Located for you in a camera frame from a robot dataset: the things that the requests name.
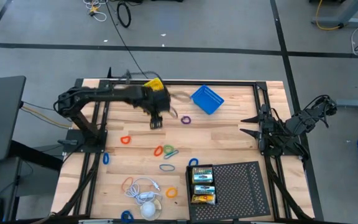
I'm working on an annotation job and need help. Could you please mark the grey metal desk base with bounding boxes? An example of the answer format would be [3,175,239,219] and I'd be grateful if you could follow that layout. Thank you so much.
[311,0,358,29]

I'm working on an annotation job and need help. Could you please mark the blue plastic basket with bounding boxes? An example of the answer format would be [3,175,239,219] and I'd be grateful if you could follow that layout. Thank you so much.
[190,84,225,115]

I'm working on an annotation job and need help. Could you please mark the yellow floor cable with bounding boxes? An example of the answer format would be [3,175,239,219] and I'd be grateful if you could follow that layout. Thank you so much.
[315,0,343,31]

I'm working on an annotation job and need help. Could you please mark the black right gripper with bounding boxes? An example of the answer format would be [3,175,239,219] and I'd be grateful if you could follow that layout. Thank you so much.
[239,104,279,152]

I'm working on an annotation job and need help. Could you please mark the black perforated metal shelf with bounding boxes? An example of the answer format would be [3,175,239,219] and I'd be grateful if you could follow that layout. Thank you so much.
[185,161,272,222]

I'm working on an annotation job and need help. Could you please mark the white USB charger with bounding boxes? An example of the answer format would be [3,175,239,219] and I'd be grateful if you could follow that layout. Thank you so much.
[137,192,155,202]

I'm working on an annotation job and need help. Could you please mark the silver aluminium bar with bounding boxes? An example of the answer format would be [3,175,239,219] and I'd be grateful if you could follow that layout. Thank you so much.
[78,219,114,224]

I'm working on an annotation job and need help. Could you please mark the white round puck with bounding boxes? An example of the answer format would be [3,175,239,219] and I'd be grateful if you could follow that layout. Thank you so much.
[139,198,163,222]

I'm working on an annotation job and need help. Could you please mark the yellow plastic basket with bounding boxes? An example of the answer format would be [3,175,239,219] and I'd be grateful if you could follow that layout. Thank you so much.
[144,77,165,91]

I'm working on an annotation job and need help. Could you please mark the white cable bundle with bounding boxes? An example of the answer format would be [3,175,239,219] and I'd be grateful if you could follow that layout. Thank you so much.
[82,0,108,22]

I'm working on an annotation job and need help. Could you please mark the yellow crayon box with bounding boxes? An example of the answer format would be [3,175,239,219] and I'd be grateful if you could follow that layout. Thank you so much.
[192,167,214,184]
[193,185,216,196]

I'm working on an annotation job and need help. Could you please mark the long black floor cable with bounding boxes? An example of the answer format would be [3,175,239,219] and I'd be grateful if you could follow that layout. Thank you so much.
[104,0,149,80]

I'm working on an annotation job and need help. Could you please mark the yellow-orange coil wristband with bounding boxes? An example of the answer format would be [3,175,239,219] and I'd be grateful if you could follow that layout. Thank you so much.
[165,186,179,199]

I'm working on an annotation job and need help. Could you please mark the small yellow crayon pack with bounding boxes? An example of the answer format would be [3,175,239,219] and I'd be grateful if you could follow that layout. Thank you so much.
[191,194,216,205]

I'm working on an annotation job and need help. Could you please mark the black aluminium rig frame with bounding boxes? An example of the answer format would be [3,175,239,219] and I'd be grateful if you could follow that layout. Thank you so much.
[53,67,316,223]

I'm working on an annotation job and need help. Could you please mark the black cable coil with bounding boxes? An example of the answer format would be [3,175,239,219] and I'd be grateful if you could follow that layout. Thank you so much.
[116,1,132,29]

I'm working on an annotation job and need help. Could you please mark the grey metal desk foot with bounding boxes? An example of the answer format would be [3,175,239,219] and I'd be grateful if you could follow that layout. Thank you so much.
[335,98,358,110]

